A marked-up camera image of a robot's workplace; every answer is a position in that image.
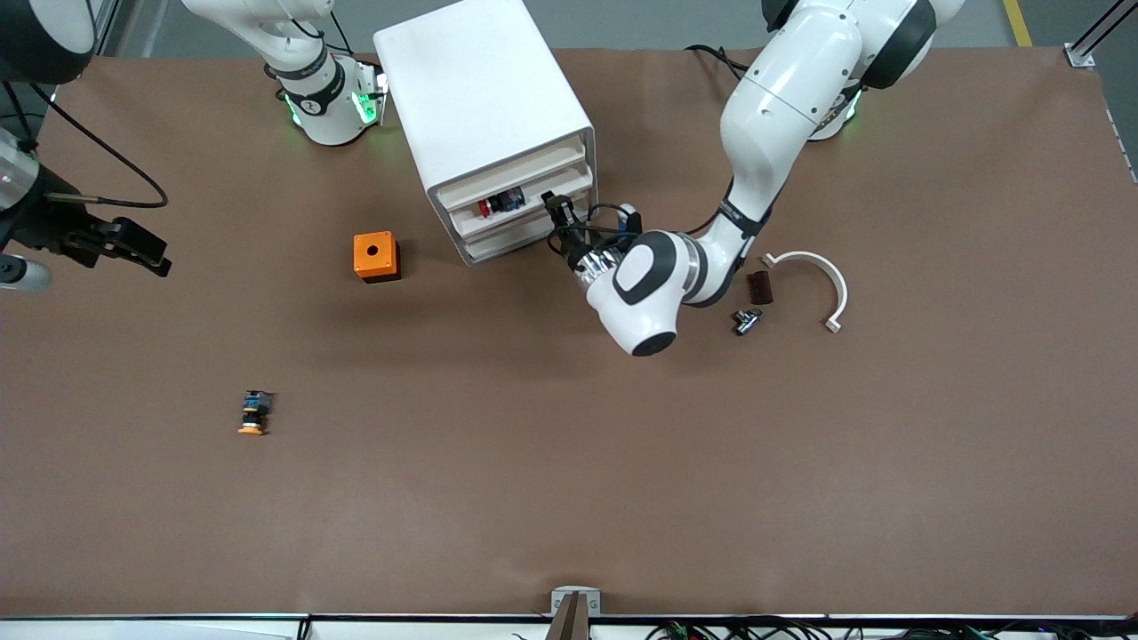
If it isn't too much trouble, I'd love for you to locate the red cap push button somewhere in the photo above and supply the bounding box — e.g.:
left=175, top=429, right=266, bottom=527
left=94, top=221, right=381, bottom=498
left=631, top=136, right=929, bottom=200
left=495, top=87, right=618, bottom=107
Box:
left=478, top=187, right=527, bottom=220

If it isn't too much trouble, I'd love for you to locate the white plastic drawer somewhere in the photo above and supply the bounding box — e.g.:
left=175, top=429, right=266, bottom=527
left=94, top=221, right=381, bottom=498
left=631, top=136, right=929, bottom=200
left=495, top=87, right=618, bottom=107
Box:
left=432, top=133, right=592, bottom=212
left=455, top=209, right=595, bottom=252
left=445, top=160, right=598, bottom=239
left=461, top=213, right=588, bottom=267

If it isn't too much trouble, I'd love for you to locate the white drawer cabinet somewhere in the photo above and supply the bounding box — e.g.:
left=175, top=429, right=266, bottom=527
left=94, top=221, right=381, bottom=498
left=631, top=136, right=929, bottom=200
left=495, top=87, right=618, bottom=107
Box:
left=373, top=0, right=599, bottom=268

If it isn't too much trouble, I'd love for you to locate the yellow cap push button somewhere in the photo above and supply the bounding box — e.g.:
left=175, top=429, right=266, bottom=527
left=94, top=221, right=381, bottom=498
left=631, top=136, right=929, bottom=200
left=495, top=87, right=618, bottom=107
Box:
left=236, top=388, right=276, bottom=437

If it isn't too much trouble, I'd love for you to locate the silver right base connector plate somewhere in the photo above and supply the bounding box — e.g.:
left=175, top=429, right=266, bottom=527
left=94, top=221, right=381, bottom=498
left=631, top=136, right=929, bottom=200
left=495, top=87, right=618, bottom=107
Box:
left=354, top=55, right=390, bottom=127

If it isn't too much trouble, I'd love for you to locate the brown table cover sheet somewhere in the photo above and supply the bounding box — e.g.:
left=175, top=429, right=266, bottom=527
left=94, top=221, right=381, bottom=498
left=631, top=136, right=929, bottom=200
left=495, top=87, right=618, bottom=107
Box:
left=0, top=44, right=1138, bottom=620

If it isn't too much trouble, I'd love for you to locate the orange button enclosure box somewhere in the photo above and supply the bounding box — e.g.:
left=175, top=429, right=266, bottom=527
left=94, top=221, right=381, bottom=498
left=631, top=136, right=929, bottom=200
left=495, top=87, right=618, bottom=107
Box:
left=353, top=231, right=402, bottom=284

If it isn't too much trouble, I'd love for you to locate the aluminium frame post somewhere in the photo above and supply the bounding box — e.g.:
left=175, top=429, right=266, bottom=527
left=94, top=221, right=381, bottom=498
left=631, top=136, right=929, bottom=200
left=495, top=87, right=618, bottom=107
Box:
left=89, top=0, right=121, bottom=56
left=1064, top=0, right=1138, bottom=69

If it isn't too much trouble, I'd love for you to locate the black left base cable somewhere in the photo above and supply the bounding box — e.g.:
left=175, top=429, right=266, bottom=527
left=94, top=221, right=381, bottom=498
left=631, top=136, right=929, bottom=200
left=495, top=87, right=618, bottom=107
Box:
left=685, top=43, right=749, bottom=83

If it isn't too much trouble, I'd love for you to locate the black base cable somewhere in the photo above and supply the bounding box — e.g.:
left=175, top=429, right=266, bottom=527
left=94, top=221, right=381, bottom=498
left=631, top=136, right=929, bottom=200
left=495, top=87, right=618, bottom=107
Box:
left=283, top=0, right=352, bottom=56
left=685, top=43, right=749, bottom=83

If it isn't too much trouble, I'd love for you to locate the white curved plastic bracket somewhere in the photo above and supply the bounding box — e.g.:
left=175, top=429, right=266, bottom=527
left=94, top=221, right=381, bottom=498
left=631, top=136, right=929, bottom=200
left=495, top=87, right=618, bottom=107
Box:
left=762, top=251, right=849, bottom=335

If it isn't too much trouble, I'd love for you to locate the black right base cable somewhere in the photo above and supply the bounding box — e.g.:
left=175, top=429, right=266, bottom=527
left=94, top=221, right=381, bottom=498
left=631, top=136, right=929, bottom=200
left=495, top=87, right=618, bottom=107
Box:
left=283, top=0, right=352, bottom=56

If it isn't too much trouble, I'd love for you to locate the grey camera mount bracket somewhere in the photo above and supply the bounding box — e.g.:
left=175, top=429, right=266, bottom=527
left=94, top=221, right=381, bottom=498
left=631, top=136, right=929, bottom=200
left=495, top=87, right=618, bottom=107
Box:
left=549, top=585, right=603, bottom=640

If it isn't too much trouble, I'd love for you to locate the black cable bundle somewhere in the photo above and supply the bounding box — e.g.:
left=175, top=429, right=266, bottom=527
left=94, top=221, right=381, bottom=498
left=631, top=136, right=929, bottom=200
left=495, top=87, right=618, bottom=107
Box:
left=511, top=618, right=1138, bottom=640

